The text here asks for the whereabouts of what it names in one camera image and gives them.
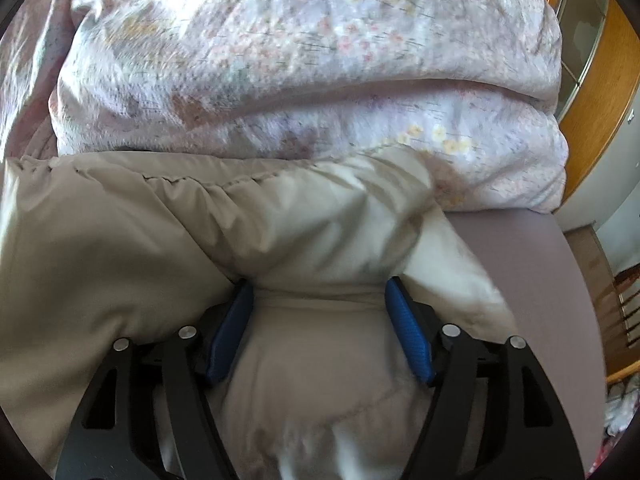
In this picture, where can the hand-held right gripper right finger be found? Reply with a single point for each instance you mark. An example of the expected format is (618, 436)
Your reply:
(407, 332)

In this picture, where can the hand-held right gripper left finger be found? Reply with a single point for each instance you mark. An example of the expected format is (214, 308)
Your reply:
(230, 330)

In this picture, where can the beige puffer jacket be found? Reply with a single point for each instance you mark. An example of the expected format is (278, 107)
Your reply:
(125, 240)

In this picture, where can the bed with purple sheet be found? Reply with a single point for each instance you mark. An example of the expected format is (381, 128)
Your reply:
(540, 310)

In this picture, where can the light wooden chair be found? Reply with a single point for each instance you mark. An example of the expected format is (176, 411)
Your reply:
(625, 325)

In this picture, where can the patterned cloth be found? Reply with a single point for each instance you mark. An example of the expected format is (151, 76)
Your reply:
(620, 410)

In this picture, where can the floral duvet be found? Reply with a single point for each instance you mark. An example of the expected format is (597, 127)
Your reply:
(300, 75)

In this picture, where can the frosted glass door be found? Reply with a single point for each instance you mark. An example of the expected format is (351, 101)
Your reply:
(580, 25)

